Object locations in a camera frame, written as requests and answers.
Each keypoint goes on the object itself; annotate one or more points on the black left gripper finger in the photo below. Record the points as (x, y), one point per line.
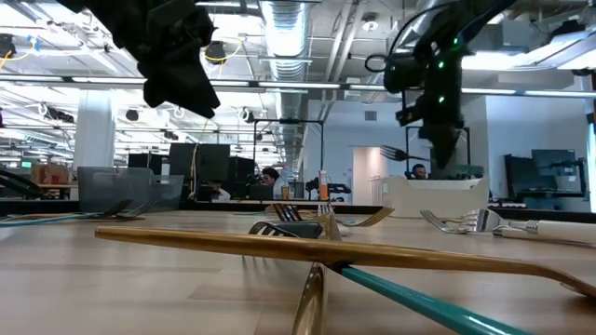
(200, 93)
(165, 90)

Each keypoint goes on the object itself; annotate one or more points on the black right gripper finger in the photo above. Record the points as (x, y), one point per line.
(452, 139)
(437, 144)

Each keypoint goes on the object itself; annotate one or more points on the teal strip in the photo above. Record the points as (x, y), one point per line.
(116, 209)

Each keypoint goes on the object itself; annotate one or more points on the gold knife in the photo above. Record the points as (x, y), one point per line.
(312, 302)

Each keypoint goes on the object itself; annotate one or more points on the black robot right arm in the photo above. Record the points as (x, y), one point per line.
(465, 18)

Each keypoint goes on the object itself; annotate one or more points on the person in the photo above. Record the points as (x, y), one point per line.
(420, 171)
(270, 177)
(219, 193)

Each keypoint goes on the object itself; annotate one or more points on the black ceiling dome device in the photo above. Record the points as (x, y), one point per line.
(216, 53)

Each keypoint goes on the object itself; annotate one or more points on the white plastic bin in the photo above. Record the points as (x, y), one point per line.
(437, 200)

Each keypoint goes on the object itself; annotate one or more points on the black monitor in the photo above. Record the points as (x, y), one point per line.
(215, 163)
(183, 163)
(144, 163)
(242, 172)

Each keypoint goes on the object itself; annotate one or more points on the black display screen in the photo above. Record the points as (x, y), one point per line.
(554, 160)
(521, 177)

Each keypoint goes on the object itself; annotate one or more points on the white pillar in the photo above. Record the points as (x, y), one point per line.
(93, 130)

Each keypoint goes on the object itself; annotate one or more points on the round ceiling smoke detector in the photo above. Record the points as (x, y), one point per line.
(370, 25)

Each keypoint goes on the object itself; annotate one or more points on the long linear ceiling light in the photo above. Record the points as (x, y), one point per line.
(298, 85)

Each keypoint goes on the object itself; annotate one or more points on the grey translucent plastic bin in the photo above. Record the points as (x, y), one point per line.
(139, 186)

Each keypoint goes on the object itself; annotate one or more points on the black desk equipment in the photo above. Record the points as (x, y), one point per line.
(339, 188)

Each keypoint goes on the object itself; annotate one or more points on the orange bottle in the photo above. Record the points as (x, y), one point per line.
(323, 186)

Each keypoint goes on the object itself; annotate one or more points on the brown paper cup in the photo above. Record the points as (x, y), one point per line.
(285, 192)

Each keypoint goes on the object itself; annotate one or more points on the black ceiling box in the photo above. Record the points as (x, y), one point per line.
(5, 45)

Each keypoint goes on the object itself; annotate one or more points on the brown cardboard box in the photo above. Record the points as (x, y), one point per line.
(51, 174)

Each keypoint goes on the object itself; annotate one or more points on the green exit sign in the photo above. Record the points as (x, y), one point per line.
(26, 164)

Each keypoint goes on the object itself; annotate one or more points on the black rig frame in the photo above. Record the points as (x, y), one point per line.
(407, 136)
(288, 122)

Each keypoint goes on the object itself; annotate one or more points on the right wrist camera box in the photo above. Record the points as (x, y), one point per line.
(402, 72)

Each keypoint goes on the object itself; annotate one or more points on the slanted silver ventilation duct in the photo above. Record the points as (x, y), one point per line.
(375, 86)

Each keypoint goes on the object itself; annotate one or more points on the grey wall vent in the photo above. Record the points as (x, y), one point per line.
(370, 116)

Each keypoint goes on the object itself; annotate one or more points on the wide silver ventilation duct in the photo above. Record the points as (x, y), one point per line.
(285, 37)

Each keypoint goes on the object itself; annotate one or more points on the black chair frame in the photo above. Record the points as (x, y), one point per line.
(18, 181)

